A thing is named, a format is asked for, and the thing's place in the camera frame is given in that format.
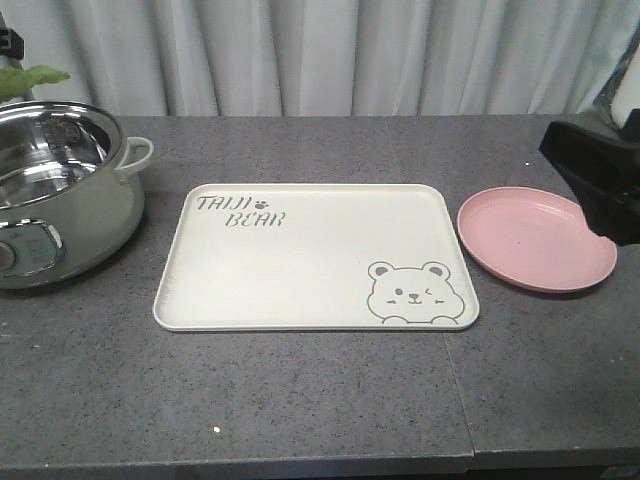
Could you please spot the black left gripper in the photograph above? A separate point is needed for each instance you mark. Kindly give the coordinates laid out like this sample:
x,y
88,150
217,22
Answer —
x,y
11,44

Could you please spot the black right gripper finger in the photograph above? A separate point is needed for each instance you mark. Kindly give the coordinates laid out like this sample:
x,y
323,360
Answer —
x,y
603,174

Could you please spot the green lettuce leaf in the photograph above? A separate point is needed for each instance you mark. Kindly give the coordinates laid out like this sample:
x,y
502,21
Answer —
x,y
15,82

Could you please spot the pink round plate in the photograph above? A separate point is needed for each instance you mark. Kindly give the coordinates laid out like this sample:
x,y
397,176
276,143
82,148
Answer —
x,y
534,239

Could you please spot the cream bear print tray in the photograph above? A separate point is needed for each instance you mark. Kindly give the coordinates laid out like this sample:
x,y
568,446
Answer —
x,y
258,257

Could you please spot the white rice cooker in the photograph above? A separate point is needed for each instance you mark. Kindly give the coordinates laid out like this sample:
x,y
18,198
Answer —
x,y
627,96

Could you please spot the grey white curtain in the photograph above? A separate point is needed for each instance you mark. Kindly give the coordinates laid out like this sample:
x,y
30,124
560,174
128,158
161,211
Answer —
x,y
326,58

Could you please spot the pale green electric cooking pot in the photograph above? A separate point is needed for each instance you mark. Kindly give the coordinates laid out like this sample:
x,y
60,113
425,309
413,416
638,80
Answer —
x,y
71,195

